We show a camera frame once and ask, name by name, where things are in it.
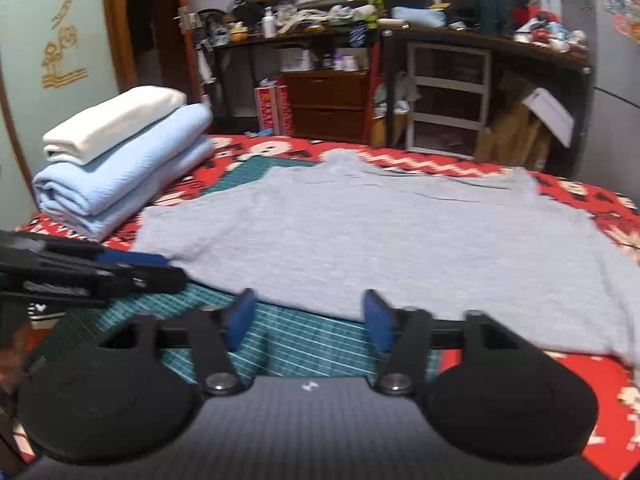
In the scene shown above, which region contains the dark cluttered desk shelf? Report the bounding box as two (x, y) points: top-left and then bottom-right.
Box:
(204, 0), (591, 177)

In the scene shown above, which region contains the green cutting mat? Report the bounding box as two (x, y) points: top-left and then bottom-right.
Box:
(39, 154), (444, 386)

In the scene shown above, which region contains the red white box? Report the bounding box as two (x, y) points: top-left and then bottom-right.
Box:
(254, 77), (294, 136)

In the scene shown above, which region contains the cardboard boxes stack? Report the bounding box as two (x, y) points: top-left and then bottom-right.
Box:
(474, 70), (552, 171)

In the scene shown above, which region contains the grey refrigerator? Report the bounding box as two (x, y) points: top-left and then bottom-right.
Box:
(561, 0), (639, 202)

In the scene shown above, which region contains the folded white cloth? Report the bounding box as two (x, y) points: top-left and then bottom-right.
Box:
(42, 86), (186, 166)

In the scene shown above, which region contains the dark wooden drawer chest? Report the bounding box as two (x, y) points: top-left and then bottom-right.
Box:
(281, 70), (371, 143)

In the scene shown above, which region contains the folded light blue blanket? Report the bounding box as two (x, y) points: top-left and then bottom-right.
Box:
(32, 104), (215, 242)

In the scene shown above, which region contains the white drawer unit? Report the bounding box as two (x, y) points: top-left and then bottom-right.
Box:
(406, 41), (491, 159)

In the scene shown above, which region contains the grey knit sweater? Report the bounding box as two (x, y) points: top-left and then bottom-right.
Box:
(134, 150), (639, 364)

